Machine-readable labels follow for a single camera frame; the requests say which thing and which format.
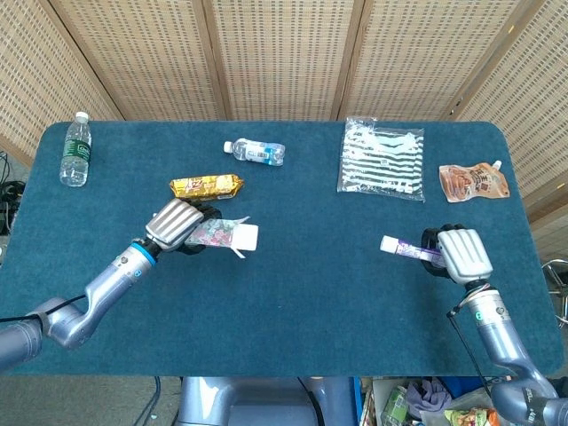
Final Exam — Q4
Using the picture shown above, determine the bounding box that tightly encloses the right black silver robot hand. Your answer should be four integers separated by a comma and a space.
420, 224, 494, 285

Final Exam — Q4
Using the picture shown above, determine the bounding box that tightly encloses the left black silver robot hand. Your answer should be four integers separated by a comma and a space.
144, 198, 223, 257

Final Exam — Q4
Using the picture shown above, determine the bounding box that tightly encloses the floral toothpaste box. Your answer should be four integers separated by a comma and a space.
184, 216, 260, 261

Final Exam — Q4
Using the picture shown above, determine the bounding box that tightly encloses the white purple toothpaste tube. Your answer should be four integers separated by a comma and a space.
380, 234, 445, 264

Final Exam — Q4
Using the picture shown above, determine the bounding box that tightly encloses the gold biscuit packet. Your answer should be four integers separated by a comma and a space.
169, 173, 246, 203

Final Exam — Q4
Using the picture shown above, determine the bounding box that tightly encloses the orange spout pouch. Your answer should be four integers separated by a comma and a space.
438, 160, 511, 204

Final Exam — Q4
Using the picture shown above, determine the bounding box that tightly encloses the chrome metal stool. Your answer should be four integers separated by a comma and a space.
540, 259, 568, 330

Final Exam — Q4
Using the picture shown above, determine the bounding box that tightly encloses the blue label small water bottle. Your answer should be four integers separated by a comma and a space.
223, 138, 286, 167

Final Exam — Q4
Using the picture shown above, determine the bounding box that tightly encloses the green label water bottle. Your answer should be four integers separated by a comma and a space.
59, 111, 93, 188

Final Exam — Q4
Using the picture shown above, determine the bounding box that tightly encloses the striped shirt in plastic bag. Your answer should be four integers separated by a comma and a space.
336, 116, 426, 203

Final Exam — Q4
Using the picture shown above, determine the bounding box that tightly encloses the blue carpet table cover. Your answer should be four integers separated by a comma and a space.
0, 120, 563, 378

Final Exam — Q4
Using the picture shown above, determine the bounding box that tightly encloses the purple cloth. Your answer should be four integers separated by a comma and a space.
405, 377, 453, 419

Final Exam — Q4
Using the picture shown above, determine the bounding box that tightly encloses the orange green snack bag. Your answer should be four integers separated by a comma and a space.
443, 406, 501, 426

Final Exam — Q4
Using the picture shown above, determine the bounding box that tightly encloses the green snack packet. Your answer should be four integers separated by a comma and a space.
380, 384, 410, 426

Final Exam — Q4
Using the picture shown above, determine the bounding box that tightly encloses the grey robot torso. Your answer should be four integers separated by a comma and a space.
176, 376, 356, 426

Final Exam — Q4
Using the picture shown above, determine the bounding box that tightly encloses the woven wooden folding screen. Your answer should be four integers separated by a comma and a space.
0, 0, 568, 225

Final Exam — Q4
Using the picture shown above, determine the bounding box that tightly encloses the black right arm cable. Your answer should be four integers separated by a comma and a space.
446, 301, 494, 403

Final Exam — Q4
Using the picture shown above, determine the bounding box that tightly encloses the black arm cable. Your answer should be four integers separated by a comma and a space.
446, 301, 494, 403
0, 294, 88, 324

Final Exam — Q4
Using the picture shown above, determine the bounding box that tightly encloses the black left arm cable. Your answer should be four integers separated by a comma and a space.
0, 294, 88, 324

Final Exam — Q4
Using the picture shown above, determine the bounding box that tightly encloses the black cable bundle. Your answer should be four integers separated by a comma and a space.
0, 150, 28, 236

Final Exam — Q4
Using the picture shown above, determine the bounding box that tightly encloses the blue floor cable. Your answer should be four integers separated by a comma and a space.
132, 376, 162, 426

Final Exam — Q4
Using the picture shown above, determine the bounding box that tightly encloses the black torso cable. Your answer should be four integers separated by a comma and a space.
296, 376, 326, 421

